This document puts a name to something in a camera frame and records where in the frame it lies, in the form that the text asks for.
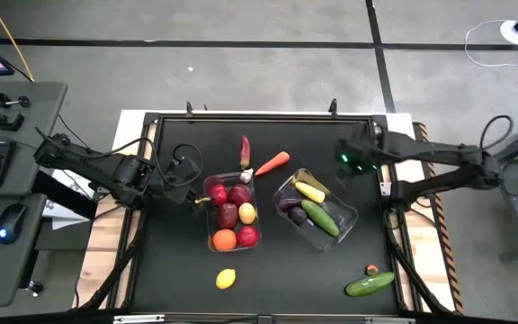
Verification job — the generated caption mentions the silver metal bracket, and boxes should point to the silver metal bracket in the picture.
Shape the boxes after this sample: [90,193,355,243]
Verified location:
[113,314,165,324]
[365,317,416,324]

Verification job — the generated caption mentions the yellow corn cob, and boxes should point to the yellow corn cob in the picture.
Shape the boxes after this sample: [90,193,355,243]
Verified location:
[294,180,326,204]

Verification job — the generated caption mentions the dark red apple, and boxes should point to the dark red apple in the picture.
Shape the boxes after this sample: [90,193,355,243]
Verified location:
[227,183,253,207]
[216,202,239,230]

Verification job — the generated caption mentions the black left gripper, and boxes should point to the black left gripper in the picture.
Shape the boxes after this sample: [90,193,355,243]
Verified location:
[153,155,211,206]

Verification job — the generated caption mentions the yellow lemon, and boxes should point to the yellow lemon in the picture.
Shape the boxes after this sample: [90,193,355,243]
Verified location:
[215,268,237,290]

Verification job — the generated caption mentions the yellow cable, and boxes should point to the yellow cable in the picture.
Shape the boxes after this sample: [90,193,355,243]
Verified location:
[0,0,35,83]

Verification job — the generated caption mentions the black flat plate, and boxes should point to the black flat plate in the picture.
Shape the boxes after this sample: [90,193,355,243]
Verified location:
[31,170,99,221]

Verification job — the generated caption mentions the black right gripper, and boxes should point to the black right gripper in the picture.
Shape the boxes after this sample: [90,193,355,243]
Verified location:
[334,134,380,188]

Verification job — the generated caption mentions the clear plastic bin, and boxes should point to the clear plastic bin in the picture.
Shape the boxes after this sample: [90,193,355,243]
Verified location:
[272,167,360,252]
[202,171,263,253]

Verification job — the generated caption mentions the orange fruit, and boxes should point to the orange fruit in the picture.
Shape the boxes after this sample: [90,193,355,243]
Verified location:
[212,229,238,252]

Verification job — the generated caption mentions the orange carrot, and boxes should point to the orange carrot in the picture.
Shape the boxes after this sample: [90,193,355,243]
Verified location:
[255,150,291,177]

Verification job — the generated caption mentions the white floor cable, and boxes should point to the white floor cable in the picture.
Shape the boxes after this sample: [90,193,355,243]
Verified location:
[464,19,518,68]

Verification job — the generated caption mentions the bright red apple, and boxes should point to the bright red apple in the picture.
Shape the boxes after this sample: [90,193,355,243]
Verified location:
[236,225,261,248]
[209,183,228,207]

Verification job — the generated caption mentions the orange black hazard tape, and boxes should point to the orange black hazard tape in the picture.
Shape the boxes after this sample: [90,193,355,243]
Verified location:
[414,121,465,314]

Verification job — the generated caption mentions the green cucumber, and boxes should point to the green cucumber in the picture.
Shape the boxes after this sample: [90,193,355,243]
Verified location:
[300,199,341,239]
[344,271,396,298]

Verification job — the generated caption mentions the white paper sheet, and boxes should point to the white paper sheet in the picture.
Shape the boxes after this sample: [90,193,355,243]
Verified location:
[41,175,93,231]

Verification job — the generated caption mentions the red chili pepper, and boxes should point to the red chili pepper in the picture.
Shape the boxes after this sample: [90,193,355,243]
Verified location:
[239,134,252,171]

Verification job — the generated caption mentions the black metal table frame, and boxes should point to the black metal table frame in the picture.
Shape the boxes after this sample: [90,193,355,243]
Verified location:
[72,110,456,316]

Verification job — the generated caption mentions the black computer mouse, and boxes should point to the black computer mouse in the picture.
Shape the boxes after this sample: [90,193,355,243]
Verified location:
[0,202,29,246]

